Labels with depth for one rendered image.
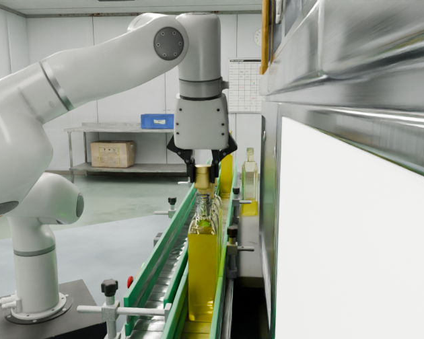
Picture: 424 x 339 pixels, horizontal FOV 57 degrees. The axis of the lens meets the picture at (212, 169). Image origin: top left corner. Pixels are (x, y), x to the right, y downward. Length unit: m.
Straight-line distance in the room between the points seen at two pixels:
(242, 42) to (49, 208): 5.98
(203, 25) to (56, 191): 0.45
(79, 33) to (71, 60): 6.62
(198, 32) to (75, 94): 0.21
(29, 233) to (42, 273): 0.10
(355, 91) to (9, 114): 0.48
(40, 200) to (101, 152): 5.61
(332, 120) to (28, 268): 0.91
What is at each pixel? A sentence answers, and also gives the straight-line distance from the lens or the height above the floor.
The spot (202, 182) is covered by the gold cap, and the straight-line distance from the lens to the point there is 0.74.
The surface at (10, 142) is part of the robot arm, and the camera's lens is 0.59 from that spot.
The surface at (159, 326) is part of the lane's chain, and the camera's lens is 0.84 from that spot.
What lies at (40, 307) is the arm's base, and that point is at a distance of 1.06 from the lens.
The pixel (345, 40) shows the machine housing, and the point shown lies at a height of 1.35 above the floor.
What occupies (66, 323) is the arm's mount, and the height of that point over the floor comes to 0.81.
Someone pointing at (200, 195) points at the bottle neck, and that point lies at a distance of 0.75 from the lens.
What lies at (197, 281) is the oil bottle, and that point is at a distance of 0.80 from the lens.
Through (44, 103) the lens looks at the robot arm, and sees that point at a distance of 0.62.
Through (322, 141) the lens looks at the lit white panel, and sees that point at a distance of 0.22.
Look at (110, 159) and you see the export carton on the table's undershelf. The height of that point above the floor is 0.39.
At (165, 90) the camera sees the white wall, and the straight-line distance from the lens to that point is 6.74.
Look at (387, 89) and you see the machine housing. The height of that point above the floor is 1.33.
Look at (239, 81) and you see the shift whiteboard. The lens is 6.58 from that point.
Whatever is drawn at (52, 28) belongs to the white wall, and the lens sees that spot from 7.44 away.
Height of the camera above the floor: 1.32
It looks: 10 degrees down
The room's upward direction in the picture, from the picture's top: straight up
